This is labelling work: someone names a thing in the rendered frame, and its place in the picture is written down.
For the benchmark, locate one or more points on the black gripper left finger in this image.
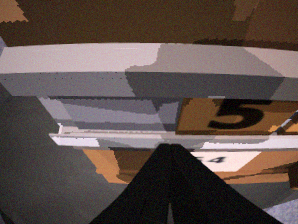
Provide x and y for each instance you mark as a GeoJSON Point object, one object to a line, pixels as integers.
{"type": "Point", "coordinates": [146, 198]}

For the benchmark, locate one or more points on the white paper label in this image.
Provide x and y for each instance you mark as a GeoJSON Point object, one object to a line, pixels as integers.
{"type": "Point", "coordinates": [225, 161]}

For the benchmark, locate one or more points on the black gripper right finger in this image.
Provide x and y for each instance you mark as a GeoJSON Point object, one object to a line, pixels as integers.
{"type": "Point", "coordinates": [199, 196]}

